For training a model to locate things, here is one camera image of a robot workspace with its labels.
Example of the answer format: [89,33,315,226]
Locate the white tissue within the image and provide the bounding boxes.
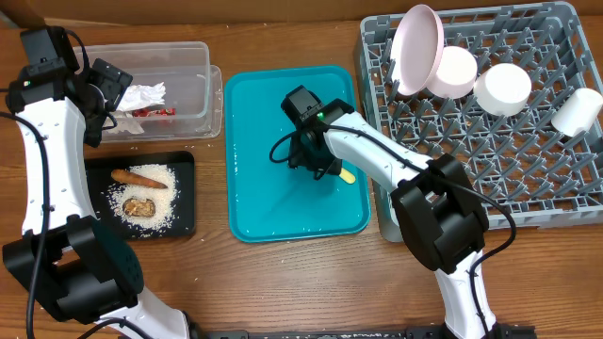
[107,82,166,135]

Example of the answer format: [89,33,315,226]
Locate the yellow plastic spoon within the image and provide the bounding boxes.
[338,168,356,185]

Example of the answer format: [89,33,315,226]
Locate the red snack wrapper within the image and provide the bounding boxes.
[131,108,176,118]

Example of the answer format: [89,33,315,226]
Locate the brown carrot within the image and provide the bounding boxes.
[110,169,167,189]

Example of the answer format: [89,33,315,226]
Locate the brown meat patty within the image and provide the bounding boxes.
[122,198,155,218]

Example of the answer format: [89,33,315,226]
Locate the pile of white rice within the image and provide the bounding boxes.
[102,164,181,236]

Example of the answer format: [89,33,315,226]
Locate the white round plate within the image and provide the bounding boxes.
[390,4,444,96]

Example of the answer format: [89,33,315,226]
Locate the white bowl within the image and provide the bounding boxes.
[473,63,531,117]

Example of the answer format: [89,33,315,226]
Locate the white upturned cup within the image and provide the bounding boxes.
[551,88,602,137]

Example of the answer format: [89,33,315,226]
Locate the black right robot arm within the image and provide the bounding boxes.
[281,86,497,338]

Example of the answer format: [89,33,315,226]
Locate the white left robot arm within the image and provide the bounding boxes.
[2,26,202,338]

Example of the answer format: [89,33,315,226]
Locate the teal serving tray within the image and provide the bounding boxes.
[223,65,371,243]

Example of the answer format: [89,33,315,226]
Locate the clear plastic storage bin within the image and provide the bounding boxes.
[86,41,223,143]

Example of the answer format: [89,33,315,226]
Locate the black plastic tray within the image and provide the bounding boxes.
[85,151,196,240]

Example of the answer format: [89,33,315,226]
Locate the grey dish rack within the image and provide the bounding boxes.
[356,1,602,229]

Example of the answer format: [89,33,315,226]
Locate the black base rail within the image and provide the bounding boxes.
[202,324,537,339]

